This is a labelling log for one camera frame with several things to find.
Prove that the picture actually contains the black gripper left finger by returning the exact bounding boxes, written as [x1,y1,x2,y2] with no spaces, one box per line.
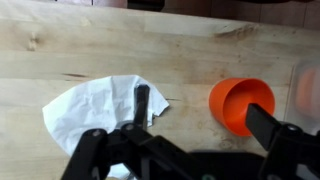
[133,84,151,131]

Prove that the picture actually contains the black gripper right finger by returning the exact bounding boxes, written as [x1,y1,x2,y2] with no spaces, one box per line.
[244,103,283,151]

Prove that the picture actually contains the orange plastic cup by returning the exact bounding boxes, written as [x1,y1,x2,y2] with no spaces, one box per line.
[208,77,276,138]

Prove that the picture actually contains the clear plastic storage box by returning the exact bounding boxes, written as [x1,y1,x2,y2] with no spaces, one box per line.
[285,60,320,135]

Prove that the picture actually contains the white crumpled paper bag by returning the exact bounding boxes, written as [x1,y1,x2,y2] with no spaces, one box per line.
[42,74,171,180]

